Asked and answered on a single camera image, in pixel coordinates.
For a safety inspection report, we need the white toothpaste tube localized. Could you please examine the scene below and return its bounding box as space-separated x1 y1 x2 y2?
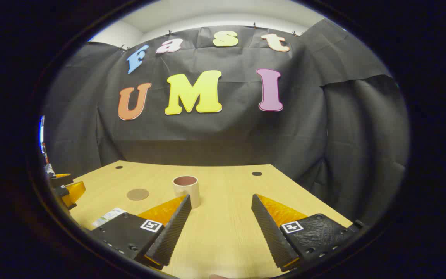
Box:
93 208 127 228

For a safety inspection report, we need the wooden desktop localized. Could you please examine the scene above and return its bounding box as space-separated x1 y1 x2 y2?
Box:
68 160 353 279

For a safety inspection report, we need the round brown coaster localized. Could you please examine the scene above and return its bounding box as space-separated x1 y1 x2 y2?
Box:
126 188 150 201

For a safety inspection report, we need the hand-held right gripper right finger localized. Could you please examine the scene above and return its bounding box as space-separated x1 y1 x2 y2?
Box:
251 194 365 272

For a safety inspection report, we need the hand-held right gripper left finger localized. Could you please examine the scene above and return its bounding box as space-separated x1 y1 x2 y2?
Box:
87 195 192 270

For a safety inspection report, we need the beige cup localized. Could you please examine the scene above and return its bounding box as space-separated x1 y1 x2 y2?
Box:
173 175 201 209

